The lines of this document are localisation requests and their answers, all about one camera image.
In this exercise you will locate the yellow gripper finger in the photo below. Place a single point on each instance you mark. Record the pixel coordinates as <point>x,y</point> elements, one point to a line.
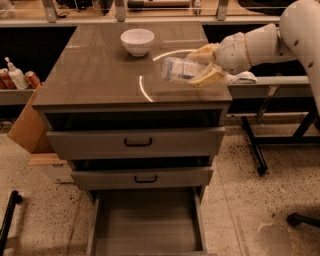
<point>210,75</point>
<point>205,54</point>

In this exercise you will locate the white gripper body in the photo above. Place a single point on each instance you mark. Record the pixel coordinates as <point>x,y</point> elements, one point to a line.
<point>230,53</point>

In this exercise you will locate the clear plastic water bottle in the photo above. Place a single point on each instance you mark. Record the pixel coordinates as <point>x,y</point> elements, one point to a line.
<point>180,70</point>

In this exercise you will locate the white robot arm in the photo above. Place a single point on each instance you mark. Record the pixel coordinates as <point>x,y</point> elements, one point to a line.
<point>295,37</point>

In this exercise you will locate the top grey drawer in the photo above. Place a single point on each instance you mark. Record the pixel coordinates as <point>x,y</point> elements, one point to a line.
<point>120,144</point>

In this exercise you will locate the grey drawer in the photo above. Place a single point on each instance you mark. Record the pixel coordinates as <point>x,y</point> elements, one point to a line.
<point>120,144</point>
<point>147,222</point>
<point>142,178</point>

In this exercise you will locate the grey drawer cabinet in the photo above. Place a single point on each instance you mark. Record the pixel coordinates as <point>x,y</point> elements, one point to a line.
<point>96,85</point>

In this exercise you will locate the middle grey drawer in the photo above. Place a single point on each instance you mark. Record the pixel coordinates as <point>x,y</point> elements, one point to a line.
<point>142,178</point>

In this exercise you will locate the bottom grey drawer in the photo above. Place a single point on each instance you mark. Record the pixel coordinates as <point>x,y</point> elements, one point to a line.
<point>147,222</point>

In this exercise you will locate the white pump bottle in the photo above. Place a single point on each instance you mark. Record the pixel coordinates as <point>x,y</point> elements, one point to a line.
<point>16,75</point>

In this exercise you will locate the folded white cloth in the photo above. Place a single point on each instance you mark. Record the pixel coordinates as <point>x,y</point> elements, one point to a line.
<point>245,77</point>

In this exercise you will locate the white ceramic bowl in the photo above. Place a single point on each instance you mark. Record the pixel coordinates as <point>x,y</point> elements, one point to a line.
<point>137,42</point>

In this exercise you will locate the black chair base leg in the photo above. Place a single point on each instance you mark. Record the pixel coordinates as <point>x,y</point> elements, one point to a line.
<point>295,219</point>

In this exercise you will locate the red soda can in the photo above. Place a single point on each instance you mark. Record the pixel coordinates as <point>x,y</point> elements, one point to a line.
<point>6,81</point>
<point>32,79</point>

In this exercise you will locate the white cardboard box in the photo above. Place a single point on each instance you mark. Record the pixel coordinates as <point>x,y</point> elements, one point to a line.
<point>57,170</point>

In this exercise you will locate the brown cardboard box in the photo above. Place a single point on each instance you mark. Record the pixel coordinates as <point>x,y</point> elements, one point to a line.
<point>29,131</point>

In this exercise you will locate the red soda can left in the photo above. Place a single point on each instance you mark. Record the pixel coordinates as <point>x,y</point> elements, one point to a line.
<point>6,81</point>

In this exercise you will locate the black stand left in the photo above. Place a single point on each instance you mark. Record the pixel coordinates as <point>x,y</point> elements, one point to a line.
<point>14,199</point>

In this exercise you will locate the grey shelf rail right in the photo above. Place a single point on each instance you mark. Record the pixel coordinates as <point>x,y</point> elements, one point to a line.
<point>275,86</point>

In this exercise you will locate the grey shelf rail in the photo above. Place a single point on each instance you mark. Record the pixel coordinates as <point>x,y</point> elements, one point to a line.
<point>15,97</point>
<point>275,86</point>

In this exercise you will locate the black table leg frame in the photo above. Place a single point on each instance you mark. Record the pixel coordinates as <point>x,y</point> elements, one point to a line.
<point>298,137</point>

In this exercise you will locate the grey shelf rail left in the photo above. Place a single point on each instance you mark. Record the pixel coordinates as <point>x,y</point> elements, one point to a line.
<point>15,97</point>

